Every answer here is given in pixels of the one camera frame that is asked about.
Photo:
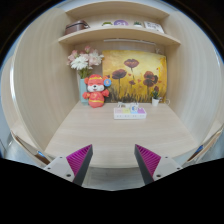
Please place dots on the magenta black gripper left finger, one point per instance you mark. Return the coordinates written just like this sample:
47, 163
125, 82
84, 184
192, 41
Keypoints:
72, 167

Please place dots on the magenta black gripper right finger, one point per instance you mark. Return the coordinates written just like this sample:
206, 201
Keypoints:
153, 166

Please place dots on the small potted plant white pot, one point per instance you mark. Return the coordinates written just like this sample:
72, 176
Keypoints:
155, 96

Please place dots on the light blue vase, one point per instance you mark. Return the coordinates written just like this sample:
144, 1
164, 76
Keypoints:
82, 89

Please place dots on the red plush fortune doll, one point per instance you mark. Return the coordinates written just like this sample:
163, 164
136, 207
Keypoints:
96, 91

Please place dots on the yellow poppy flower painting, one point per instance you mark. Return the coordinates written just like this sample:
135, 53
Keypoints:
134, 75

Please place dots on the pink white flower bouquet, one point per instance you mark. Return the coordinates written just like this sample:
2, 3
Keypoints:
84, 61

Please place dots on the white framed picture card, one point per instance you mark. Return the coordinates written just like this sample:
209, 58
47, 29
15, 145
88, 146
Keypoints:
153, 26

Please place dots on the small green plant right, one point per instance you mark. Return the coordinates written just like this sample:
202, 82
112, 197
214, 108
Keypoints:
137, 23

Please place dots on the small green plant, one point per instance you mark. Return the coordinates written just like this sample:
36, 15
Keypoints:
107, 23
137, 23

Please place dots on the purple round clock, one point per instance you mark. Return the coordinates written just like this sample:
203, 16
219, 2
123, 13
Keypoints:
121, 23

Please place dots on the small green plant left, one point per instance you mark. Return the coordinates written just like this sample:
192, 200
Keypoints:
107, 23

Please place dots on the wooden wall shelf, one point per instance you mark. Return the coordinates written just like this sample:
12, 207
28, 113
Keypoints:
119, 32

